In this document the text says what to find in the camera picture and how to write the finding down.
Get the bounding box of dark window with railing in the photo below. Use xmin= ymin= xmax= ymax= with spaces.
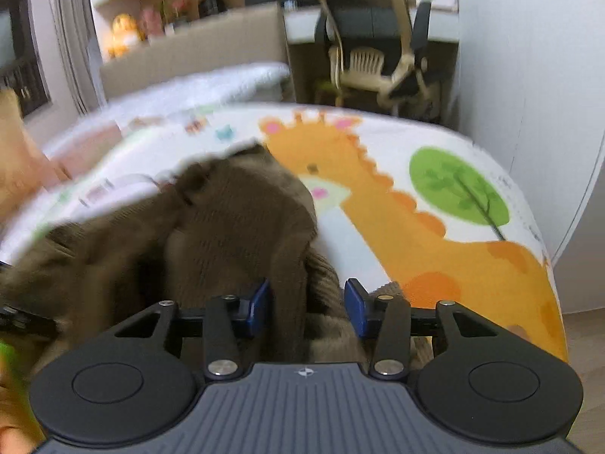
xmin=0 ymin=0 xmax=49 ymax=117

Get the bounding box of yellow duck plush toy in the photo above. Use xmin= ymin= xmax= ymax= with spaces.
xmin=107 ymin=13 xmax=143 ymax=59

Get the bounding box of black round pot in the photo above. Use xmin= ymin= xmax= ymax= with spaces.
xmin=198 ymin=0 xmax=228 ymax=19

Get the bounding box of cartoon giraffe play mat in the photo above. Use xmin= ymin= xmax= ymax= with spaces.
xmin=1 ymin=104 xmax=568 ymax=359

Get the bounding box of potted plant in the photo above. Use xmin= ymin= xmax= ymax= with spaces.
xmin=163 ymin=0 xmax=190 ymax=35

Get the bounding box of white desk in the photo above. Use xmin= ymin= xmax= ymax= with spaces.
xmin=284 ymin=6 xmax=459 ymax=44

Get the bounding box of beige upholstered headboard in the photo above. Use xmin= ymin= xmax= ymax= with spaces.
xmin=99 ymin=3 xmax=289 ymax=100

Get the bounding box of brown polka dot corduroy garment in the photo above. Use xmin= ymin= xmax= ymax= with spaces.
xmin=0 ymin=142 xmax=434 ymax=379

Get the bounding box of orange bag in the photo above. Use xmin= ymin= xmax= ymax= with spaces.
xmin=0 ymin=88 xmax=70 ymax=224

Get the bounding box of pink plush toy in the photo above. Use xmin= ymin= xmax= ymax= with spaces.
xmin=141 ymin=6 xmax=164 ymax=41

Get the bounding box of green stool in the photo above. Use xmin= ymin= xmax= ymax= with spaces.
xmin=314 ymin=80 xmax=344 ymax=108

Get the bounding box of grey curtain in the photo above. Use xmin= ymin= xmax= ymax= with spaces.
xmin=49 ymin=0 xmax=105 ymax=115

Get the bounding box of beige mesh office chair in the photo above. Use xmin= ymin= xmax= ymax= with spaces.
xmin=316 ymin=0 xmax=444 ymax=120

